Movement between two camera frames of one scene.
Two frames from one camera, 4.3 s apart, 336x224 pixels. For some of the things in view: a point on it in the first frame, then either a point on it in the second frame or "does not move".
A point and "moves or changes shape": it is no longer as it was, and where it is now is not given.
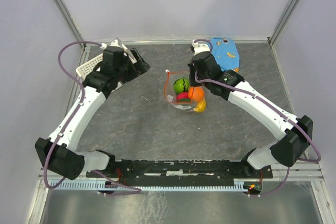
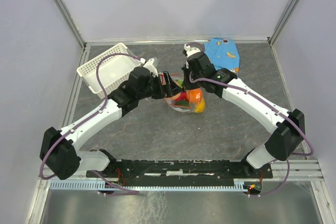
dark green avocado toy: [184, 100] moves or changes shape
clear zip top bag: [178, 92] does not move
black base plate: [185, 169] does not move
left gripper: [137, 68] → [171, 88]
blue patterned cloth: [226, 53] does not move
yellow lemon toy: [201, 107] does not move
